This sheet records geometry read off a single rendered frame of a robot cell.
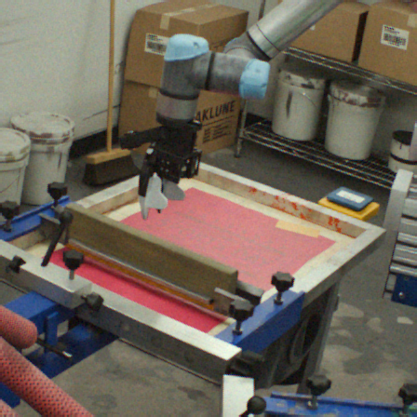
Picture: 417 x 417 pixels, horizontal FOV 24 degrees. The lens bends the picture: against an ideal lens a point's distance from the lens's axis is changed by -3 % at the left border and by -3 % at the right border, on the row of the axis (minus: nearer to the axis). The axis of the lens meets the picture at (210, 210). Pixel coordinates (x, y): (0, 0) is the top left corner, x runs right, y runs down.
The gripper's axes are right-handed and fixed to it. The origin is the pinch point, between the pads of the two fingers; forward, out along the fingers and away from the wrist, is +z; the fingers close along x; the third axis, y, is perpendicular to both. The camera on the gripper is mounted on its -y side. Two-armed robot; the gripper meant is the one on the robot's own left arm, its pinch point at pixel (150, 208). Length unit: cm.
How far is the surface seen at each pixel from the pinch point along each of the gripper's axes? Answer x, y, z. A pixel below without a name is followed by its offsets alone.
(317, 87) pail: 336, -105, 62
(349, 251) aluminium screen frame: 42, 28, 12
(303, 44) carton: 324, -113, 38
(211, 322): -2.8, 19.0, 16.2
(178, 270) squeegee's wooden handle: -1.0, 8.9, 9.5
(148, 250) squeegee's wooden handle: -0.9, 1.6, 8.2
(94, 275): -4.3, -8.0, 16.7
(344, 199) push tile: 75, 13, 14
